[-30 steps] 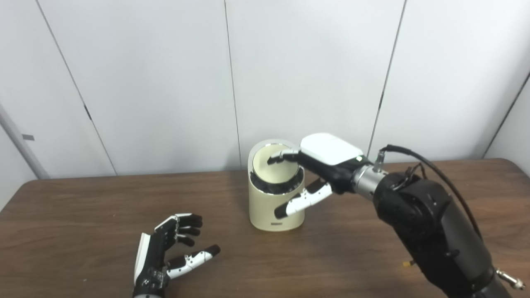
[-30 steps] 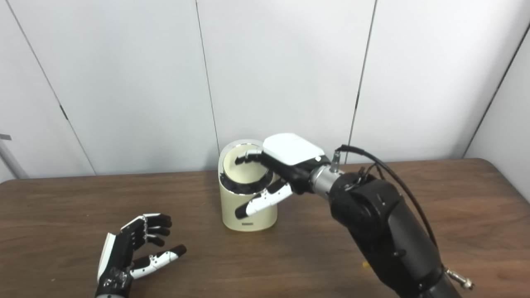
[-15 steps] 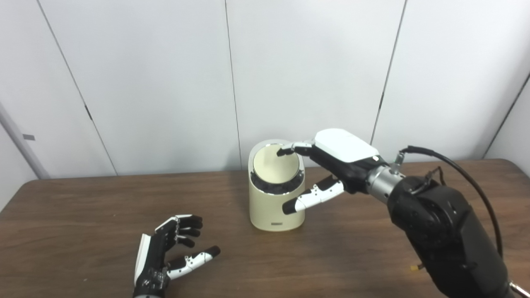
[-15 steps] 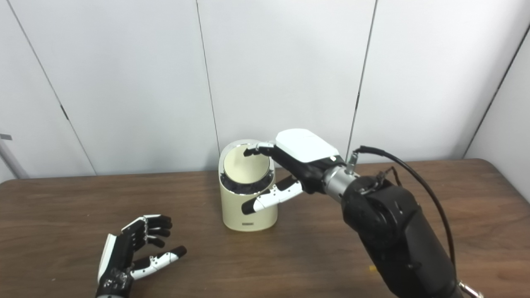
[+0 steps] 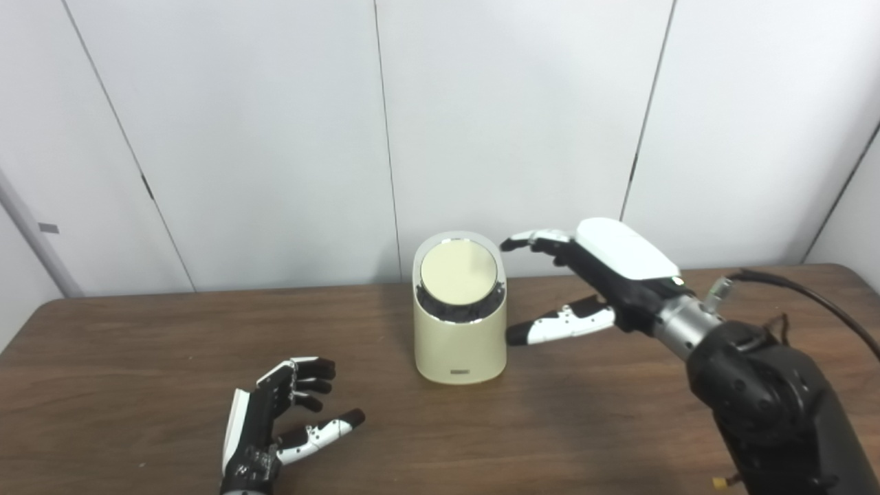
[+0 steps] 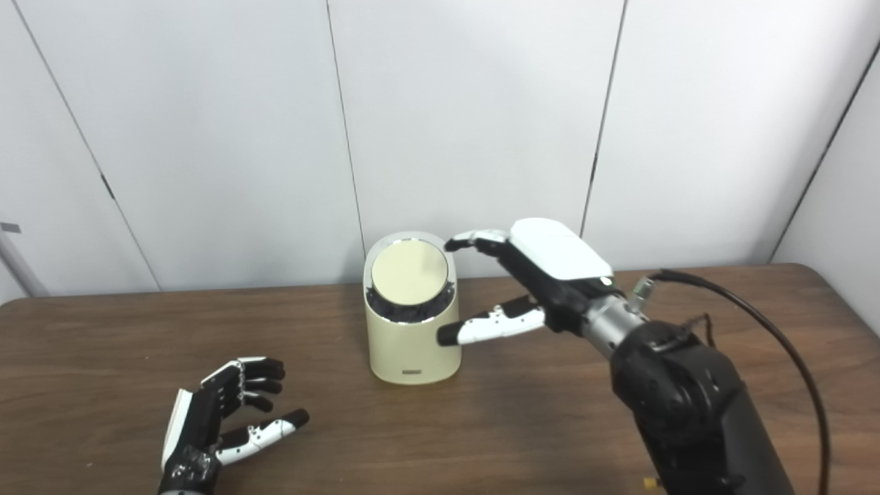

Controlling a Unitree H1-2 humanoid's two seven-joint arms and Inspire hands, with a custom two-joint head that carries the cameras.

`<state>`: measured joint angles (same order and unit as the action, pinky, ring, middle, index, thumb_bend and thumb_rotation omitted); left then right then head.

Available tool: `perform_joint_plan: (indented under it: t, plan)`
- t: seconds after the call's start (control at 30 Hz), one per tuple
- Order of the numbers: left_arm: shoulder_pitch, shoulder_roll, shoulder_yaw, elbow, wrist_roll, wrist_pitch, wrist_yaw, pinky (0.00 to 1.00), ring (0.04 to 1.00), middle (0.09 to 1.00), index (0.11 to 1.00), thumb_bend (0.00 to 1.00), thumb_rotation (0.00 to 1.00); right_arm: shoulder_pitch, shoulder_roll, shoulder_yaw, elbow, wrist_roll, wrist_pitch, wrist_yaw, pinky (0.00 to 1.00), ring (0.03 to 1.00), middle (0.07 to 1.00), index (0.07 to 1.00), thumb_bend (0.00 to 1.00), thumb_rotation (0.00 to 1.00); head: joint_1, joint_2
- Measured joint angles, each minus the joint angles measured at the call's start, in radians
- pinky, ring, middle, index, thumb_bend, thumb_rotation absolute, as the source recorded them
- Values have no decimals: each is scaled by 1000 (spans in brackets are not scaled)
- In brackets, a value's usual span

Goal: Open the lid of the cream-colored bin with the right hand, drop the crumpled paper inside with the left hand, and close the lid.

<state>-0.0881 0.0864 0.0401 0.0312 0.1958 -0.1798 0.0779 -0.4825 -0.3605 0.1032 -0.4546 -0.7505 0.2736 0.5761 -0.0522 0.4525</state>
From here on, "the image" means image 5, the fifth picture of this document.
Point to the black wall seam clip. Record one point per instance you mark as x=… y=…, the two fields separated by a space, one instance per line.
x=147 y=186

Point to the cream round bin lid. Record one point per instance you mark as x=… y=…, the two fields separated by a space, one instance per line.
x=458 y=273

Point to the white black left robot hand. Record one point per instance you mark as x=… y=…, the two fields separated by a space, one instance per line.
x=251 y=433

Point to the grey wall corner strip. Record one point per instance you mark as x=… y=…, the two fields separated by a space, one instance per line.
x=60 y=268

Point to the small grey wall tag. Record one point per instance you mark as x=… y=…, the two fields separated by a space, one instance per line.
x=48 y=227

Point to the black bin liner bag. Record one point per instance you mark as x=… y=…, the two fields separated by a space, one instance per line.
x=454 y=316

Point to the cream-colored round bin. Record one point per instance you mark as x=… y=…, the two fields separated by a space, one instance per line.
x=459 y=354

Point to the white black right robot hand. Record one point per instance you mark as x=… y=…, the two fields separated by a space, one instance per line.
x=625 y=251

